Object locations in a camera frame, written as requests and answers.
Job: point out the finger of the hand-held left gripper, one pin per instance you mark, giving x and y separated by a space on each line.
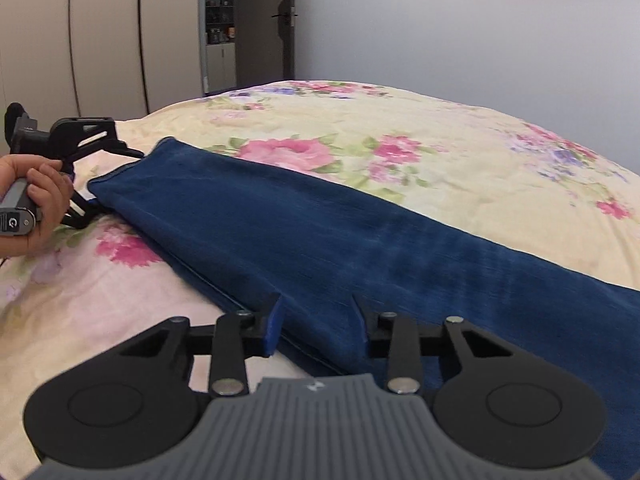
90 132
80 212

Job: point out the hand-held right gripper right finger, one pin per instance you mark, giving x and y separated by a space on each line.
361 327

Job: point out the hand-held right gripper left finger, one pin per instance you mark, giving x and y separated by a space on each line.
272 327

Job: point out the blue denim pants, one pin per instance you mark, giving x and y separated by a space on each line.
300 220

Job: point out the person's left hand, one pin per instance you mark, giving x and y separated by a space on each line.
42 195

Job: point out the beige wardrobe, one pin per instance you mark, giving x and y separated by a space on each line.
100 35

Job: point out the hallway shelf cabinet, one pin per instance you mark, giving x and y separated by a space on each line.
220 35

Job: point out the floral blanket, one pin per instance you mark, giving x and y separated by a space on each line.
450 125

